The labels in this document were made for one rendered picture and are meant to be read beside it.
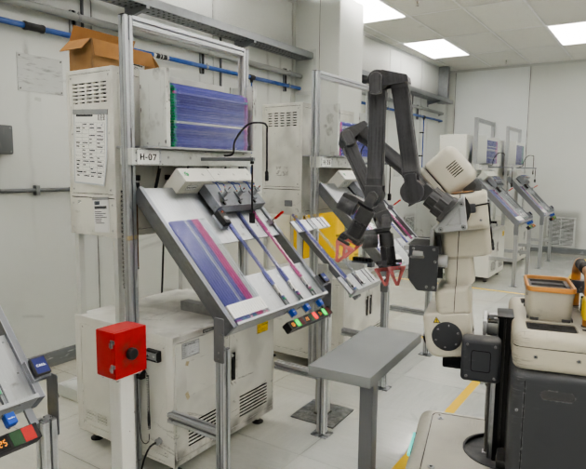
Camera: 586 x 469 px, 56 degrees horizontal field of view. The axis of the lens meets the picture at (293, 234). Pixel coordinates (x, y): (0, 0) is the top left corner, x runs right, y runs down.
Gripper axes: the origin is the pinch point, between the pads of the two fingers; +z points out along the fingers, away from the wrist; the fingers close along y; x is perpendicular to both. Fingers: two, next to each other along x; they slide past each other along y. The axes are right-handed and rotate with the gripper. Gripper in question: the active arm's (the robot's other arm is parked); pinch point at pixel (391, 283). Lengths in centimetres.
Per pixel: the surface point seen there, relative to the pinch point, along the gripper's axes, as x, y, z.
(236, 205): -47, -53, -41
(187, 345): -75, -41, 18
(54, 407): -119, 31, 23
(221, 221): -56, -45, -33
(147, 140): -85, -43, -69
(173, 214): -77, -37, -36
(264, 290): -42, -33, -1
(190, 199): -69, -49, -44
